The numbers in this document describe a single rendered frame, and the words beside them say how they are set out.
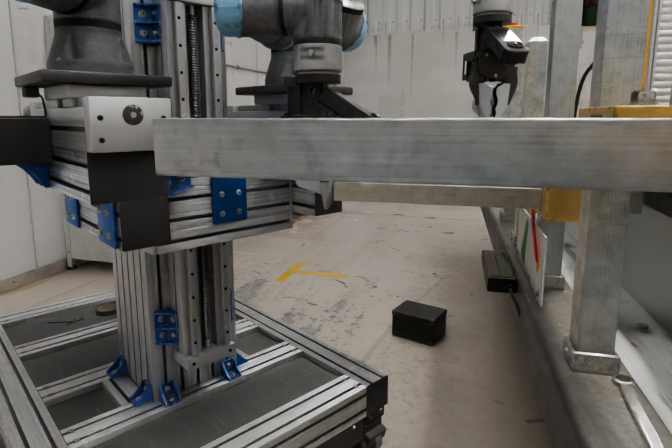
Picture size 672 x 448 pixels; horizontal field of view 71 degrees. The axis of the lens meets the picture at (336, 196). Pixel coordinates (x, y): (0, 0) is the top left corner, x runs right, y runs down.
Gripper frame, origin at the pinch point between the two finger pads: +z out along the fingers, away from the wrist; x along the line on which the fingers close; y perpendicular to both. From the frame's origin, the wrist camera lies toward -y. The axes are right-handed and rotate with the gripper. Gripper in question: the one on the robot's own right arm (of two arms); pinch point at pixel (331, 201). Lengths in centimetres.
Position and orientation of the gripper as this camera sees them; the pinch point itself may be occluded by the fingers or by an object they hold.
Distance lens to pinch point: 76.9
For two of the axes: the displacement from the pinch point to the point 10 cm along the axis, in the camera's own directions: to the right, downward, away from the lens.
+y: -9.7, -0.4, 2.3
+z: 0.0, 9.9, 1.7
